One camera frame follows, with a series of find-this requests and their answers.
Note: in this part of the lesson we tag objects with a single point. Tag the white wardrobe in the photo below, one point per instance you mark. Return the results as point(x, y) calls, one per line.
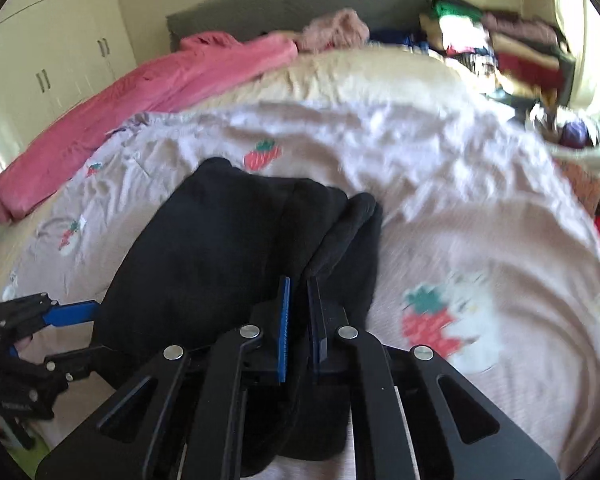
point(55, 35)

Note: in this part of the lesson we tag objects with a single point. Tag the purple cloth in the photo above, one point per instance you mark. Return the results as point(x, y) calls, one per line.
point(575, 135)

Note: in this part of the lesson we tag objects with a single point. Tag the beige bed sheet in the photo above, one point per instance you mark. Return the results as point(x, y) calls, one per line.
point(355, 75)

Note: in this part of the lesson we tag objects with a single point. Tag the pile of folded clothes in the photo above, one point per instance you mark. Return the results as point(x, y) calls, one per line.
point(520, 40)

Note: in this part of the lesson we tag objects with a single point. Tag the pink quilt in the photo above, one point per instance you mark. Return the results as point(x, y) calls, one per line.
point(130, 95)

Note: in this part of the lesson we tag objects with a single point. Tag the navy sweater with orange cuffs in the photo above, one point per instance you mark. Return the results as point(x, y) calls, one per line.
point(205, 260)

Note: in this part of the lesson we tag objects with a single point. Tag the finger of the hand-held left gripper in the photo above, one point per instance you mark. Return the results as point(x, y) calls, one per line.
point(87, 362)
point(75, 311)

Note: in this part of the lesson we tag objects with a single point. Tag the grey headboard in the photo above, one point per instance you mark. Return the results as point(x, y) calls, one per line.
point(280, 5)

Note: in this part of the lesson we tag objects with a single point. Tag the fuzzy pink cloth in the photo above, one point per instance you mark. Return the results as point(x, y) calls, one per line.
point(337, 30)

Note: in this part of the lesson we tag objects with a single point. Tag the pale printed blanket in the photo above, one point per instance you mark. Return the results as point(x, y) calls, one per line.
point(430, 185)

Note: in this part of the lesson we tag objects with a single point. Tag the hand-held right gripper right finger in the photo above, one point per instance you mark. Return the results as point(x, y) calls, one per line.
point(317, 340)

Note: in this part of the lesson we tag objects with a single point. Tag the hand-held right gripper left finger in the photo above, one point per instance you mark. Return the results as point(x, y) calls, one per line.
point(283, 335)

